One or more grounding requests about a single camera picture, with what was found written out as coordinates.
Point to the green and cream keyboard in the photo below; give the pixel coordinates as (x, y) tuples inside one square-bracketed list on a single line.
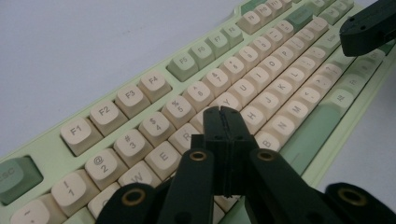
[(130, 99)]

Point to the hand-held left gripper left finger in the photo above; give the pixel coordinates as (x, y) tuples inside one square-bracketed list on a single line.
[(193, 180)]

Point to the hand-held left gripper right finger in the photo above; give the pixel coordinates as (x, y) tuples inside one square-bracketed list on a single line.
[(267, 180)]

